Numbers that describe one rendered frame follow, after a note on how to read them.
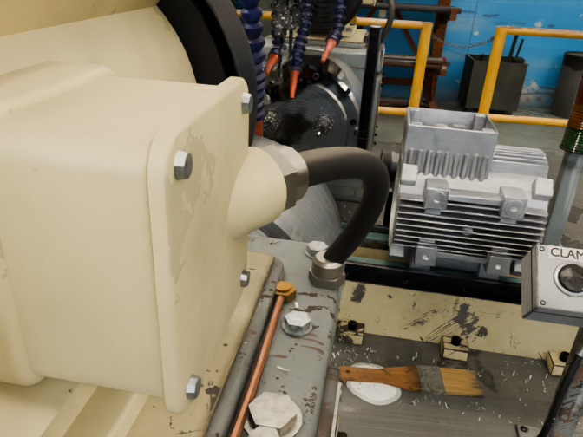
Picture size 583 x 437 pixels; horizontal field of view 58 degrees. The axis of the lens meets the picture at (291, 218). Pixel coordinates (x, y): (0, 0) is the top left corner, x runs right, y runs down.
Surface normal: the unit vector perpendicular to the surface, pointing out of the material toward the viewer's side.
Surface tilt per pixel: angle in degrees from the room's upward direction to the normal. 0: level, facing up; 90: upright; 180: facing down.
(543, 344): 90
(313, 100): 90
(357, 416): 0
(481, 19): 90
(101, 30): 48
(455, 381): 1
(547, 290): 40
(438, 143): 90
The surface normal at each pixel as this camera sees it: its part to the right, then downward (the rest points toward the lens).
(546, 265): -0.07, -0.40
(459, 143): -0.18, 0.44
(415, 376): 0.05, -0.89
